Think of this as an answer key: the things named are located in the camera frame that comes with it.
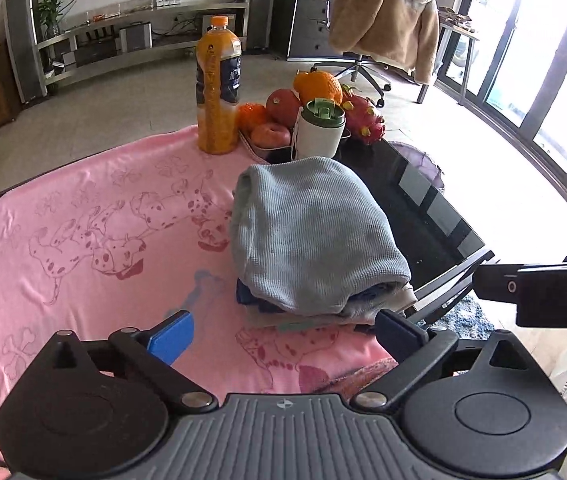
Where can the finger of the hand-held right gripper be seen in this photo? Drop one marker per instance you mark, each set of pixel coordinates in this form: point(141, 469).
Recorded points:
point(496, 282)

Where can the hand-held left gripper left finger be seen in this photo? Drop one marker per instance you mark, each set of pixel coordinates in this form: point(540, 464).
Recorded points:
point(171, 336)

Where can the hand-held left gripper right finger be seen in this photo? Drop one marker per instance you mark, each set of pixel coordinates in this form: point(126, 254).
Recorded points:
point(397, 331)

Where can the blue and grey knit sweater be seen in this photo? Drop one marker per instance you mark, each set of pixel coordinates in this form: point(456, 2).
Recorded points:
point(313, 230)

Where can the folded white garment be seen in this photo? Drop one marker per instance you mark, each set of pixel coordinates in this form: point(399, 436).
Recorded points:
point(393, 300)

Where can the blue shaggy rug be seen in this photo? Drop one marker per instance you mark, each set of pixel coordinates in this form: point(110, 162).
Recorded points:
point(468, 317)

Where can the black glass coffee table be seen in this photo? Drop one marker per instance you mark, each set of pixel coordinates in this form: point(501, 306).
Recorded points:
point(423, 220)

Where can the purple round pouf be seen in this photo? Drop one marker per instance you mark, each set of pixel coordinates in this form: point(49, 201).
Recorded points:
point(421, 165)

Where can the pink printed blanket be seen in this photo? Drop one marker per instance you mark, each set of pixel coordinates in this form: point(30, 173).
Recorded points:
point(88, 200)

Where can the black framed glass doors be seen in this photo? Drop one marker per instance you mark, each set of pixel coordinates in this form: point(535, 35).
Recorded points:
point(528, 110)

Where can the fruit basket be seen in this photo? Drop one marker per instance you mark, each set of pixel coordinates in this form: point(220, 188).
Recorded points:
point(263, 152)

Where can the white cup with green lid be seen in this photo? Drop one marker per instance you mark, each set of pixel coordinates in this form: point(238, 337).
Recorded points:
point(319, 135)

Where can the pink dragon fruit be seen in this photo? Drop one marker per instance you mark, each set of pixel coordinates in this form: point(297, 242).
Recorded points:
point(363, 115)

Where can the small tangerine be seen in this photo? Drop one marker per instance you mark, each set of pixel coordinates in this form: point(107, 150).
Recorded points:
point(252, 116)

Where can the small side table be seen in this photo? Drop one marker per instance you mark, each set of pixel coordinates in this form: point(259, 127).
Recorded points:
point(456, 35)

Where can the office chair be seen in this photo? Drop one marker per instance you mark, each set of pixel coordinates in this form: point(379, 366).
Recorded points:
point(358, 70)

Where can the red-orange round fruit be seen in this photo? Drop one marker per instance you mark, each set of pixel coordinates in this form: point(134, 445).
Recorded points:
point(284, 104)

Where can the orange juice bottle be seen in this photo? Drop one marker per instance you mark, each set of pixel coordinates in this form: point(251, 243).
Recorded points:
point(217, 85)

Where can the beige fleece coat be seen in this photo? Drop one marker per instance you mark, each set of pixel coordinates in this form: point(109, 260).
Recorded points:
point(388, 20)

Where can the silver audio receiver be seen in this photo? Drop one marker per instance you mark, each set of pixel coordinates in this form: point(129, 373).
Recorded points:
point(136, 37)

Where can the silver TV stand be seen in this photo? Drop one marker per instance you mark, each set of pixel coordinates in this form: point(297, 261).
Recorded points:
point(113, 30)

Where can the black drawer cabinet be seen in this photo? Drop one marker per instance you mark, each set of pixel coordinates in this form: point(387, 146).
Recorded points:
point(306, 25)

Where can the tall silver speaker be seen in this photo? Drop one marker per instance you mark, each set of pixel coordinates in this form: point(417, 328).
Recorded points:
point(25, 45)

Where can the tall black speaker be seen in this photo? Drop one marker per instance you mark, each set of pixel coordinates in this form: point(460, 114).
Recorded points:
point(263, 5)

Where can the green potted plant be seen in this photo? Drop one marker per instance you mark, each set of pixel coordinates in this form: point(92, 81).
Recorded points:
point(52, 10)

